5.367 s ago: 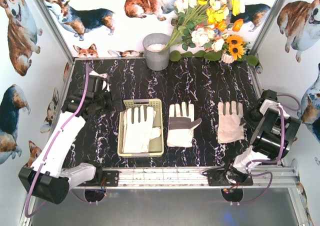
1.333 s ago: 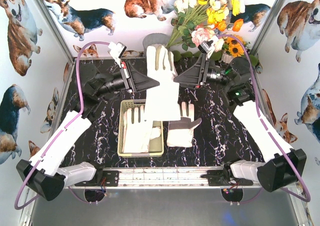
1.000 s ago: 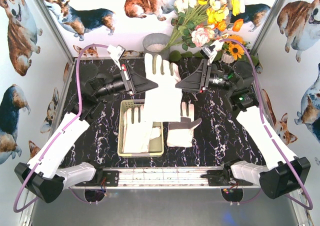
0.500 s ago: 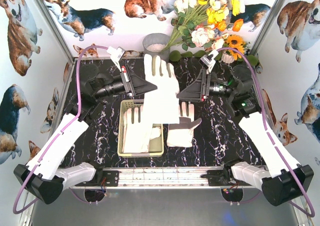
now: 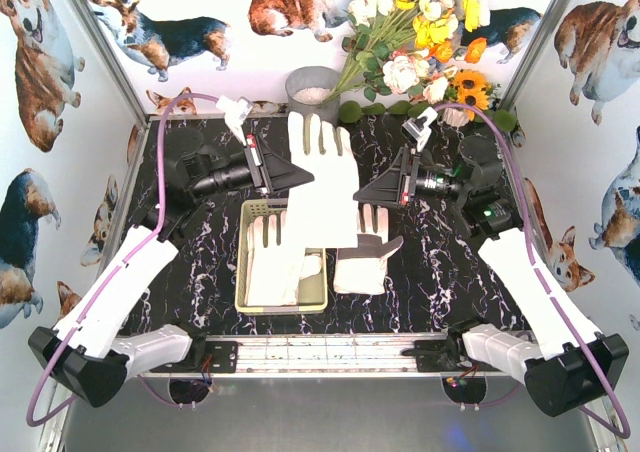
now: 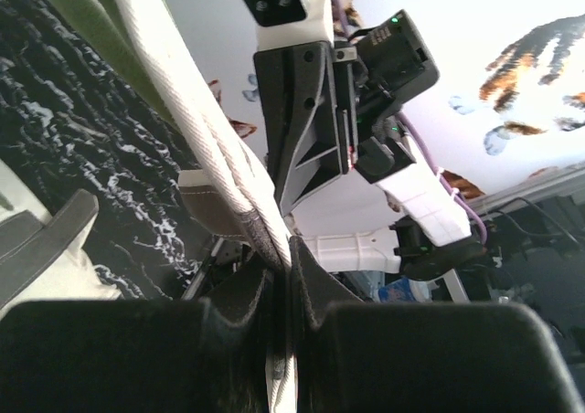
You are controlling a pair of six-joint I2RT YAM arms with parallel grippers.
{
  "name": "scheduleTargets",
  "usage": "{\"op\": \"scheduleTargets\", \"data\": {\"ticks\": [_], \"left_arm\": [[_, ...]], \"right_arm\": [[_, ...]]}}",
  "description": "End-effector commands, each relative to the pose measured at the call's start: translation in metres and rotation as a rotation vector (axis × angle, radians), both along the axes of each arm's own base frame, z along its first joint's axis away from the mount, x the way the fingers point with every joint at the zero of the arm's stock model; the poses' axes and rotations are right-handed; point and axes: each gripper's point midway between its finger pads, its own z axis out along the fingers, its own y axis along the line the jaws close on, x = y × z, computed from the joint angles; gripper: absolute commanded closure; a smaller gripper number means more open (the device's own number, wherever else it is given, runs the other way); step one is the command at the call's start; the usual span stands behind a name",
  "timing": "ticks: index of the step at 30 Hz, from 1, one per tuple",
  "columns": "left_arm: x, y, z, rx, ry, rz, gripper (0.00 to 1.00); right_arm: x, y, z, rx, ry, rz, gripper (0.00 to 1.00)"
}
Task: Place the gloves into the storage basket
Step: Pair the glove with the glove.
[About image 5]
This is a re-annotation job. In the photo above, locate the white grey work glove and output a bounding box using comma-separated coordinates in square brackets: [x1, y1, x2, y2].
[299, 253, 323, 280]

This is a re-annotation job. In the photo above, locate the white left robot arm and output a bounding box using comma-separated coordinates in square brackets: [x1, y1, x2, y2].
[28, 128, 314, 408]

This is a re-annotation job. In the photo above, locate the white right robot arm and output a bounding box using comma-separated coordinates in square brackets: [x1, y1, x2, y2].
[354, 136, 629, 417]

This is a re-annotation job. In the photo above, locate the pale green storage basket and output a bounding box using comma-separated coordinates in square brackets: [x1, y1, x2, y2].
[235, 199, 329, 316]

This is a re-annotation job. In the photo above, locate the white ribbed flower pot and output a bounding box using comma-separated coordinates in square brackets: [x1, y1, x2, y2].
[442, 107, 473, 127]

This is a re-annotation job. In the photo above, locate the grey metal bucket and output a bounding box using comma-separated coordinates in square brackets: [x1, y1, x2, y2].
[285, 66, 340, 125]

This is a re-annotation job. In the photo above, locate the artificial flower bouquet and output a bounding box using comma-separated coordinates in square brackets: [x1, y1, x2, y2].
[327, 0, 528, 120]

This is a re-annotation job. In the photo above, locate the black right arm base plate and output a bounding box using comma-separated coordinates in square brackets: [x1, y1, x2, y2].
[400, 340, 475, 373]

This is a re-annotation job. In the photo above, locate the aluminium front frame rail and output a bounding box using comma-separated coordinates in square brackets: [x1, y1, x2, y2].
[152, 332, 502, 380]

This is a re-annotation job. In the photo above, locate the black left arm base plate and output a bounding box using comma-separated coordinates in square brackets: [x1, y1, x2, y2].
[190, 340, 239, 374]

